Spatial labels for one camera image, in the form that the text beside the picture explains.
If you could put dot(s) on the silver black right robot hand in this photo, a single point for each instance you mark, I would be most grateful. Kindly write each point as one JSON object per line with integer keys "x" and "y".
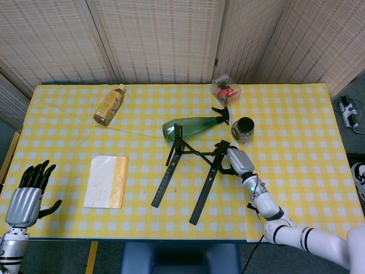
{"x": 241, "y": 164}

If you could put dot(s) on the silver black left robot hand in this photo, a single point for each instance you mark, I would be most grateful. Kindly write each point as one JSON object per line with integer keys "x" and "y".
{"x": 24, "y": 205}

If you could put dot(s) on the black folding stand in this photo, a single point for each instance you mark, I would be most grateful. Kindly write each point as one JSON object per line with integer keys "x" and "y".
{"x": 203, "y": 197}

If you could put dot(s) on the blue robot base seat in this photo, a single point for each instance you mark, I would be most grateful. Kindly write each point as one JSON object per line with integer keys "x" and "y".
{"x": 179, "y": 259}

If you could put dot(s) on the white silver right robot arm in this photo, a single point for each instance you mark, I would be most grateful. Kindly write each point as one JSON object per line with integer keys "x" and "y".
{"x": 285, "y": 231}

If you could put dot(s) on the glass jar with black lid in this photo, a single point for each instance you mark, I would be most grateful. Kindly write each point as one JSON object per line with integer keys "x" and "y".
{"x": 245, "y": 124}

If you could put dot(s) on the yellow white checkered tablecloth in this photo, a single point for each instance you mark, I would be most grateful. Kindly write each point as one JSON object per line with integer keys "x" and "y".
{"x": 285, "y": 160}

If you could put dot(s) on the green plastic spray bottle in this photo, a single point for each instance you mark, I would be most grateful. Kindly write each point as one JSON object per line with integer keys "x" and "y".
{"x": 196, "y": 125}

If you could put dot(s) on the clear box with red clips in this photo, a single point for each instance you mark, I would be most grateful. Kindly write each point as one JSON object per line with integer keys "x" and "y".
{"x": 226, "y": 91}

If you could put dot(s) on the white yellow Lexicon notebook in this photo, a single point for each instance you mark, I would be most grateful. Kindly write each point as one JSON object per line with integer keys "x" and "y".
{"x": 99, "y": 182}

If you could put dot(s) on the white power strip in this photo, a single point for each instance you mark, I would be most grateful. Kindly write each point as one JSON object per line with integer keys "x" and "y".
{"x": 348, "y": 112}

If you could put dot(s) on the white black sneaker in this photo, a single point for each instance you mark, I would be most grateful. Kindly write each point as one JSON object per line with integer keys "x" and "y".
{"x": 360, "y": 179}

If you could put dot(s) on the amber tea bottle yellow label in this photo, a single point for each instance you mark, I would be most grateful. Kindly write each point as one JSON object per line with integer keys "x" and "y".
{"x": 109, "y": 107}

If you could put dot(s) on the woven folding room screen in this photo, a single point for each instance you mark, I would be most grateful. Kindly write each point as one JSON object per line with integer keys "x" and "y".
{"x": 159, "y": 40}

